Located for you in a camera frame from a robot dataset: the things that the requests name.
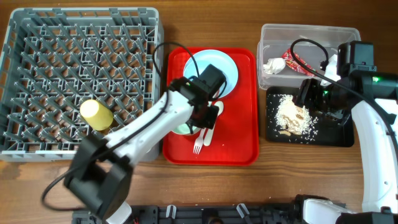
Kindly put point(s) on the rice and peanut shell scraps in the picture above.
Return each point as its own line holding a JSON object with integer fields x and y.
{"x": 292, "y": 120}

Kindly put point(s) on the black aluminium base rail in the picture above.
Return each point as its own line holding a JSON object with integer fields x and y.
{"x": 271, "y": 213}

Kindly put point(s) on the grey plastic dishwasher rack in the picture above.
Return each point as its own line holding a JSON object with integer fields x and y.
{"x": 54, "y": 59}

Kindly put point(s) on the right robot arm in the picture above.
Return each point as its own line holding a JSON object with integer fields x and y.
{"x": 371, "y": 98}

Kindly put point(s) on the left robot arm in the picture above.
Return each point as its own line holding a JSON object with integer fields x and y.
{"x": 101, "y": 171}

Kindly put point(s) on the clear plastic waste bin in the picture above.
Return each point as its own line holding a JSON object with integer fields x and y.
{"x": 276, "y": 39}

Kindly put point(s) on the green saucer plate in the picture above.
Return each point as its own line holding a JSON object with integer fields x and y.
{"x": 185, "y": 129}

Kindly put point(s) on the black plastic waste tray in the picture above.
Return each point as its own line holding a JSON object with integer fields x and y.
{"x": 325, "y": 129}

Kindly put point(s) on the red snack wrapper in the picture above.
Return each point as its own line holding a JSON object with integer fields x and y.
{"x": 291, "y": 63}

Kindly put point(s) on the white paper napkin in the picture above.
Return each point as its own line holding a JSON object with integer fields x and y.
{"x": 274, "y": 66}

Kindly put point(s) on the light blue round plate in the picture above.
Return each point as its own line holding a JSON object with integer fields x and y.
{"x": 220, "y": 60}

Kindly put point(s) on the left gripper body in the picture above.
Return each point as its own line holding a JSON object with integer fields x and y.
{"x": 208, "y": 118}

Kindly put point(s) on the white plastic fork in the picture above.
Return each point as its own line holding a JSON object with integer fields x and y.
{"x": 199, "y": 142}

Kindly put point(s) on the white plastic spoon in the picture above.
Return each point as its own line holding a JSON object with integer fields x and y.
{"x": 210, "y": 132}

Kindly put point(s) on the red plastic serving tray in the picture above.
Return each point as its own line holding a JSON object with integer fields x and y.
{"x": 235, "y": 141}

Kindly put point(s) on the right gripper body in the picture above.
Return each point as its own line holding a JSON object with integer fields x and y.
{"x": 333, "y": 112}

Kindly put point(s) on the yellow plastic cup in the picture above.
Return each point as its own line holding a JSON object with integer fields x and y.
{"x": 96, "y": 115}

